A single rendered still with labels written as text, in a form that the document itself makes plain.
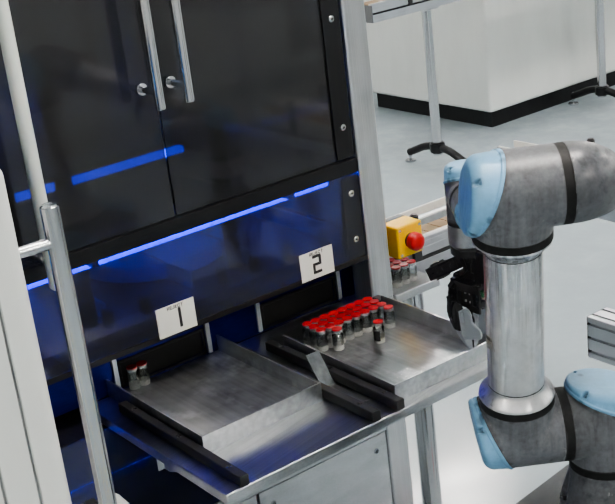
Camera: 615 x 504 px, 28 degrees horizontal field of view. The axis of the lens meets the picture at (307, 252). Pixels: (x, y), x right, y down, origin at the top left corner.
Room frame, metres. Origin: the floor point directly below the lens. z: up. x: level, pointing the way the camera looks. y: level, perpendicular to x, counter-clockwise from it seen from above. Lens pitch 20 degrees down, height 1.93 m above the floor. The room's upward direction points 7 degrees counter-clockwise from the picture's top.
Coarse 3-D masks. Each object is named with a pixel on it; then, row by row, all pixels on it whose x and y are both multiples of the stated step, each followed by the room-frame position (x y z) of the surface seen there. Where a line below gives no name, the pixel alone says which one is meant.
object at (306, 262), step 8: (320, 248) 2.40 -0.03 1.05; (328, 248) 2.41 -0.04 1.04; (304, 256) 2.38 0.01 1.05; (328, 256) 2.41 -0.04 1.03; (304, 264) 2.37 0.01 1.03; (312, 264) 2.39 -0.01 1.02; (320, 264) 2.40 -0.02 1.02; (328, 264) 2.41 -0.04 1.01; (304, 272) 2.37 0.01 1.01; (312, 272) 2.38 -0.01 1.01; (320, 272) 2.40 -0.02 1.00; (328, 272) 2.41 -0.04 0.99; (304, 280) 2.37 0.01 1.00
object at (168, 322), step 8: (192, 296) 2.22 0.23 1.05; (176, 304) 2.20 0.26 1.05; (184, 304) 2.21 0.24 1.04; (192, 304) 2.22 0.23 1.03; (160, 312) 2.18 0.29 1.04; (168, 312) 2.19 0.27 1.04; (176, 312) 2.20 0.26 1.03; (184, 312) 2.21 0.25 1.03; (192, 312) 2.22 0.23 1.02; (160, 320) 2.18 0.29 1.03; (168, 320) 2.19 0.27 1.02; (176, 320) 2.19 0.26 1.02; (184, 320) 2.20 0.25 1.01; (192, 320) 2.21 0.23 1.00; (160, 328) 2.17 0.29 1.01; (168, 328) 2.18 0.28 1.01; (176, 328) 2.19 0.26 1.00; (184, 328) 2.20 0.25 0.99; (160, 336) 2.17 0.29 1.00; (168, 336) 2.18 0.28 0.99
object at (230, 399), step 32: (224, 352) 2.32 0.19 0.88; (160, 384) 2.21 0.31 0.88; (192, 384) 2.19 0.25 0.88; (224, 384) 2.17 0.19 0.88; (256, 384) 2.15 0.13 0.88; (288, 384) 2.14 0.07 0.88; (320, 384) 2.06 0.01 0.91; (160, 416) 2.02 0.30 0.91; (192, 416) 2.05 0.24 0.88; (224, 416) 2.04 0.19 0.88; (256, 416) 1.98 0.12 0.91
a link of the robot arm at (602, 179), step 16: (576, 144) 1.65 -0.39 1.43; (592, 144) 1.66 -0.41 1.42; (576, 160) 1.62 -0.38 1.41; (592, 160) 1.62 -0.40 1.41; (608, 160) 1.64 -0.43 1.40; (576, 176) 1.61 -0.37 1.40; (592, 176) 1.61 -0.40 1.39; (608, 176) 1.62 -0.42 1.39; (576, 192) 1.98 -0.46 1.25; (592, 192) 1.61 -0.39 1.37; (608, 192) 1.62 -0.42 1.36; (592, 208) 1.61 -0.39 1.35; (608, 208) 1.63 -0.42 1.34
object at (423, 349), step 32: (416, 320) 2.35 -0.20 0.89; (448, 320) 2.27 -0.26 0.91; (320, 352) 2.19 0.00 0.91; (352, 352) 2.24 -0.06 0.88; (384, 352) 2.23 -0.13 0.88; (416, 352) 2.21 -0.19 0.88; (448, 352) 2.19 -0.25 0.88; (480, 352) 2.13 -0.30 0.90; (384, 384) 2.04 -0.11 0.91; (416, 384) 2.04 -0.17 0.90
